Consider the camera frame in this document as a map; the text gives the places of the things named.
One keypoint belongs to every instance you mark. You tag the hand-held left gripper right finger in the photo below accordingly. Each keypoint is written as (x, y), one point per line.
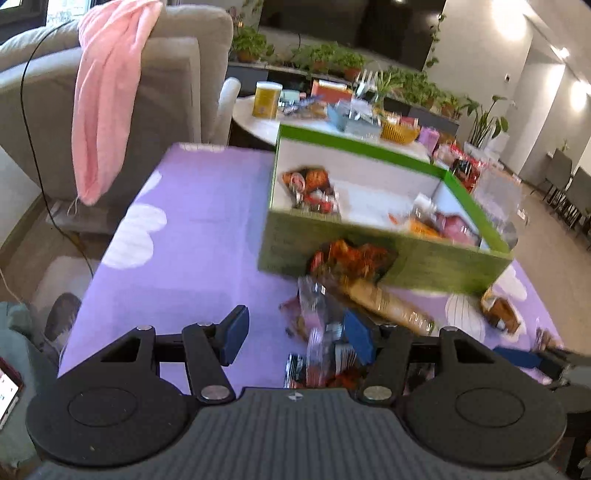
(360, 337)

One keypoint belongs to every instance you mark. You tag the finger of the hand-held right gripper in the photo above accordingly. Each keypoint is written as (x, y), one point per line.
(519, 357)

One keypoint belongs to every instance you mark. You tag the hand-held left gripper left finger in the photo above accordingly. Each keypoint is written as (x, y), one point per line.
(233, 334)

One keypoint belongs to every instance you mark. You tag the brown yellow edged snack packet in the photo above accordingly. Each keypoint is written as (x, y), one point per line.
(547, 341)

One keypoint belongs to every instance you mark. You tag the tan long snack packet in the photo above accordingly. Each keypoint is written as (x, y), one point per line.
(388, 304)

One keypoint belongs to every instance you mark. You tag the clear packet of dark snack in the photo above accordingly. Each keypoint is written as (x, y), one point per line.
(318, 318)

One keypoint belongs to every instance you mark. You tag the brown cube snack packet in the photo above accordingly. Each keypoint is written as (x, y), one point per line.
(501, 311)

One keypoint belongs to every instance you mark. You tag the dark brown snack packet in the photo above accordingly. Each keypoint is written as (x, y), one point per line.
(298, 369)

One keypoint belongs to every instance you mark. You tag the green cardboard box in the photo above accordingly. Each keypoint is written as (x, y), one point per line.
(438, 267)

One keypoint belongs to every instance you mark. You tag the orange edged biscuit packet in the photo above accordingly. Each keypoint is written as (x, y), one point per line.
(415, 226)

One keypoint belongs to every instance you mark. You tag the black red small packet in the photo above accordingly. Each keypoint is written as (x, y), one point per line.
(318, 203)

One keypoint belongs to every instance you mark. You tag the pink sausage packet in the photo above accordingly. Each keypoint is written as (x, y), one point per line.
(455, 228)

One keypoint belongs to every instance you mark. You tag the white stick snack packet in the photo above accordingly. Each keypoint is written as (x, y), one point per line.
(425, 203)

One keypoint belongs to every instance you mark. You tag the grey dining chair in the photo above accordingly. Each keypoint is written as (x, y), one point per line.
(579, 194)
(561, 175)

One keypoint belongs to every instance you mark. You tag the yellow basket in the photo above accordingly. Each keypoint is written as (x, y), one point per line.
(399, 134)

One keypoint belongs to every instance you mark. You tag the white round table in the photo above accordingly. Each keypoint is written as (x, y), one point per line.
(258, 127)

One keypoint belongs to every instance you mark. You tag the person's grey green clothing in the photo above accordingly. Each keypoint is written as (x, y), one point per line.
(23, 350)

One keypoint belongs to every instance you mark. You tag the blue basket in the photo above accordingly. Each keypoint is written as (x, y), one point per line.
(351, 121)

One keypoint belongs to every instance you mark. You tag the white chair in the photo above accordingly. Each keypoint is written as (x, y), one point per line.
(228, 106)

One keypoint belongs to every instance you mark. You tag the smartphone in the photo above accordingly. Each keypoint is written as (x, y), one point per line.
(7, 392)

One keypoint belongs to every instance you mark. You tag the yellow can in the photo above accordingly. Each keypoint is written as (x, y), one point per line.
(267, 101)

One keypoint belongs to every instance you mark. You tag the tall leafy plant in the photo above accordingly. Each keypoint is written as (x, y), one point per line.
(485, 120)

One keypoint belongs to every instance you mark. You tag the orange tissue box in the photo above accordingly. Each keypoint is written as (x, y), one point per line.
(328, 92)

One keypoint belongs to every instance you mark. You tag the grey armchair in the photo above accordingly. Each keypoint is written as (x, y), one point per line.
(175, 92)

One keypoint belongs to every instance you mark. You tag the green potted plant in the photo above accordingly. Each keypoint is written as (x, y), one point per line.
(323, 55)
(415, 85)
(249, 44)

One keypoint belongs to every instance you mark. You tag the pink towel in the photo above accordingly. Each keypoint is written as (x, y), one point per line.
(106, 92)

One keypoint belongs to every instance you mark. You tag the black television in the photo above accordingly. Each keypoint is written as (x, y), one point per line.
(369, 27)

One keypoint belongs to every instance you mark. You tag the hanging vine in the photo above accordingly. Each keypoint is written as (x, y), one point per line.
(436, 37)

